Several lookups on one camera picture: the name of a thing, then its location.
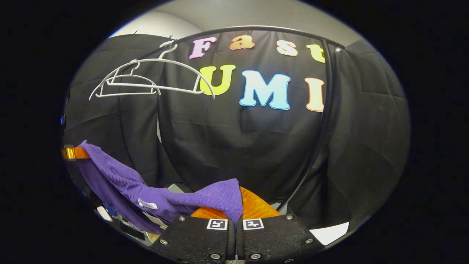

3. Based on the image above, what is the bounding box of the black backdrop cloth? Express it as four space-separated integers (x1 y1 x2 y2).
62 29 411 230

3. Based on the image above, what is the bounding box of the small white object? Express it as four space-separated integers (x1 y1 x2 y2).
96 206 114 223

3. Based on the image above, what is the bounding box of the purple knit cardigan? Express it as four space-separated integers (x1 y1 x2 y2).
77 140 244 235

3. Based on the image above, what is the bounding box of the black metal clothes rack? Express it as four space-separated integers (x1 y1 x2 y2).
121 25 346 214

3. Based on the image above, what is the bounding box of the small black box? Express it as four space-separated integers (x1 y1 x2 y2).
119 220 148 241

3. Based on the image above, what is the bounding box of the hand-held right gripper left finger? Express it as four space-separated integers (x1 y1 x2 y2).
150 207 235 263

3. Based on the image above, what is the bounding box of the white plastic hanger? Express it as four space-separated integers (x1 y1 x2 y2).
89 40 217 102
95 60 162 99

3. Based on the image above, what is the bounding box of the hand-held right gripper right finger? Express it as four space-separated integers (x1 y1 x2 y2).
236 186 327 263

